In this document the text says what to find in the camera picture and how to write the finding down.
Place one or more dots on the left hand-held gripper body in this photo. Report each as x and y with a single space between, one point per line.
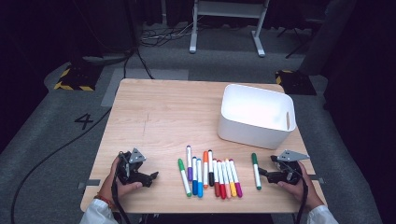
130 174

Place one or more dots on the grey tape strip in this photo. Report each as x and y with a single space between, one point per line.
319 179
93 182

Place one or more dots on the purple marker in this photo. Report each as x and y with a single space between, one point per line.
189 165

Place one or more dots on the black yellow striped base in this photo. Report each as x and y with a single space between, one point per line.
295 82
77 77

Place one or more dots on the white metal desk frame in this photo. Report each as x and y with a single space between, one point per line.
229 9

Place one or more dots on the white plastic bin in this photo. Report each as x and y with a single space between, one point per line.
249 130

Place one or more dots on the black tripod stand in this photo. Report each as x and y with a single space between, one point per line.
288 56

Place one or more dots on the black marker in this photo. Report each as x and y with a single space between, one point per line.
211 168

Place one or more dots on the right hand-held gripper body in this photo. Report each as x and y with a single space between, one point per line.
289 175

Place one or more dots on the brown marker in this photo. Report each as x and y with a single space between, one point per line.
216 186

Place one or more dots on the person's right hand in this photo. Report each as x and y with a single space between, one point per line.
306 194

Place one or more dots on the white markers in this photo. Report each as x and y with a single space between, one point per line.
200 186

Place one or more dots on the dark green marker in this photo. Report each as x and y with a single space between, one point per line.
256 174

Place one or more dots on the light green marker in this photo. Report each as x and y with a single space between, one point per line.
185 179

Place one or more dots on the orange marker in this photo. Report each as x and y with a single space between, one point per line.
205 168

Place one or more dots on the grey curtain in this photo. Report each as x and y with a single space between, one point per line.
327 37

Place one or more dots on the magenta marker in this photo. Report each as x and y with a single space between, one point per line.
237 186

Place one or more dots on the person's left hand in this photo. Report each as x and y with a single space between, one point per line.
110 188

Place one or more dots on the yellow marker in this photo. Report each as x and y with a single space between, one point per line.
232 186

